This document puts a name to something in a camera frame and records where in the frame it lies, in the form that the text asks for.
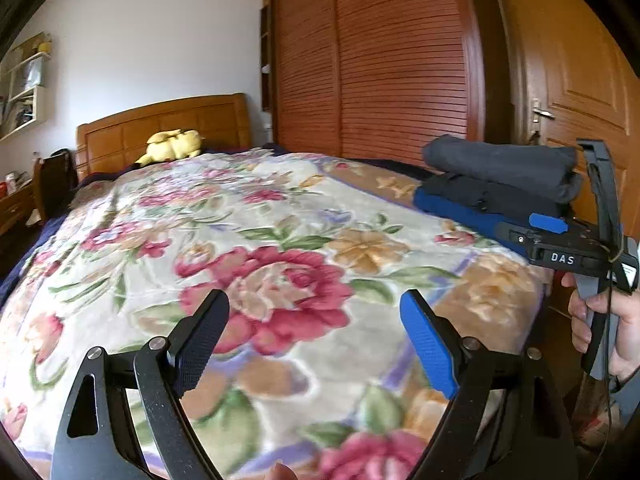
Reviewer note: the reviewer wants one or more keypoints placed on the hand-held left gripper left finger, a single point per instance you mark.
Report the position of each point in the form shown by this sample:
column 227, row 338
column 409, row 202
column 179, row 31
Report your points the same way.
column 200, row 345

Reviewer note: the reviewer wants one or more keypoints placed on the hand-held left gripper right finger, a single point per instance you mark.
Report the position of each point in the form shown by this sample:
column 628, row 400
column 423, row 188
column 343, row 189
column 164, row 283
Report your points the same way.
column 430, row 340

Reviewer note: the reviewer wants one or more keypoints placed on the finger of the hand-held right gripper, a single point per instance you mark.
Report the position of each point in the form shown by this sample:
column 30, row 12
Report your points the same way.
column 547, row 222
column 602, row 185

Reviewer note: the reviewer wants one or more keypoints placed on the dark navy jacket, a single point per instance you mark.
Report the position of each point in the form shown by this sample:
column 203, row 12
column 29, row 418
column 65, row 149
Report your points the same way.
column 500, row 165

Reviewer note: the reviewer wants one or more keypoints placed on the person's right hand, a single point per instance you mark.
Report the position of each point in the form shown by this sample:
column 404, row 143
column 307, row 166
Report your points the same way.
column 627, row 320

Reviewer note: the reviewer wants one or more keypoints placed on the person's left hand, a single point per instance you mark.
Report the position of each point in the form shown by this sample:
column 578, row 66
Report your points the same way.
column 281, row 473

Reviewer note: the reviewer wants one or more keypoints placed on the wooden door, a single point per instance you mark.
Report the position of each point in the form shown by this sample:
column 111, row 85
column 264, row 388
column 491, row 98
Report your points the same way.
column 575, row 60

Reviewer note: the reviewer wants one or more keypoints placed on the floral plush blanket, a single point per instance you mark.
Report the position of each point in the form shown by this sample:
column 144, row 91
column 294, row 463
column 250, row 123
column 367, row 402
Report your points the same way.
column 300, row 220

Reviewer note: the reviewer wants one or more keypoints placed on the yellow plush toy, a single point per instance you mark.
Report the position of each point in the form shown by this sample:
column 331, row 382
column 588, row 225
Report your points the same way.
column 172, row 145

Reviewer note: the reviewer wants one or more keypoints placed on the dark garment on chair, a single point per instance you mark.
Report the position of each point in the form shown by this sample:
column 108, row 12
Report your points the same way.
column 64, row 170

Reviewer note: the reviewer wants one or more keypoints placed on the wooden bed headboard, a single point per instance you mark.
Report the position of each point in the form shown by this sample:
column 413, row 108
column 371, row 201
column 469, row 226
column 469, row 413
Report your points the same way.
column 125, row 135

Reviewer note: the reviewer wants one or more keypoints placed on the wooden chair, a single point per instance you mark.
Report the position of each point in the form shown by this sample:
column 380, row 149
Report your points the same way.
column 44, row 185

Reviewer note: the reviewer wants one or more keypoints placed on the wooden desk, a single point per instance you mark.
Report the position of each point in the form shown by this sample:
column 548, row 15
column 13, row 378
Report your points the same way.
column 12, row 210

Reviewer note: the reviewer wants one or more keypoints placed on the wooden corner shelf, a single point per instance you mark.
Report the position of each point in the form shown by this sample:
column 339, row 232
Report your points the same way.
column 266, row 60

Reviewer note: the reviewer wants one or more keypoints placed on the yellow shelf ornament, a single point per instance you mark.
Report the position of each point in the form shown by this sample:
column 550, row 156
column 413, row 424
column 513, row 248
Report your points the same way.
column 45, row 45

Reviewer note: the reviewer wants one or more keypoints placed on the white wall shelf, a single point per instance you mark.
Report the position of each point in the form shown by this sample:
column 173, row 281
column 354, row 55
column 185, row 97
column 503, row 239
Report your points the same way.
column 37, row 105

